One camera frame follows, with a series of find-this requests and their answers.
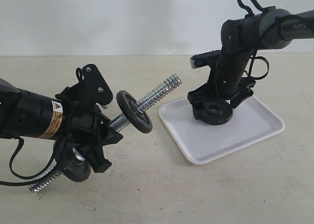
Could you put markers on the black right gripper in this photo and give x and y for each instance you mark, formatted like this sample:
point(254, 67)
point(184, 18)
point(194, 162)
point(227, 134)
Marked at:
point(236, 92)

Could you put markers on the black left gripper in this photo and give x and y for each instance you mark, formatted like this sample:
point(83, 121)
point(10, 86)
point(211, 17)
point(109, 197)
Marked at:
point(82, 119)

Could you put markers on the black weight plate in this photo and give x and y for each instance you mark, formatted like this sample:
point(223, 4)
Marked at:
point(214, 112)

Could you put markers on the black plate bar end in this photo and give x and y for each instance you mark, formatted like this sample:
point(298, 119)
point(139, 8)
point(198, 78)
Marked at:
point(75, 169)

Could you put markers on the chrome threaded dumbbell bar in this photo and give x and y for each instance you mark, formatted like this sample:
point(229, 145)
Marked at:
point(118, 124)

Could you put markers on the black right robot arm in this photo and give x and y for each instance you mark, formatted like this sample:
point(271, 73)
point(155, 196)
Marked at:
point(241, 40)

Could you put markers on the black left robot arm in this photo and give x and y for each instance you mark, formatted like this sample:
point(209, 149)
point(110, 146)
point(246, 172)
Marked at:
point(27, 114)

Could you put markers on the white rectangular plastic tray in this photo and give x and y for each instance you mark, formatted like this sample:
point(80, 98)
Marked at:
point(201, 143)

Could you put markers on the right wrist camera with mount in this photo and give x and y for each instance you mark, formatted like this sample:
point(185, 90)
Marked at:
point(204, 59)

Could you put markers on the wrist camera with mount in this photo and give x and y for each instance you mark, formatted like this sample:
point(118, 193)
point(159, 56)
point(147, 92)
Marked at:
point(92, 87)
point(204, 59)

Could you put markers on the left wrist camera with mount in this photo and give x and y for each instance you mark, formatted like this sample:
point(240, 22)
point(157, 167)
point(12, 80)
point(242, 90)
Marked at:
point(92, 87)

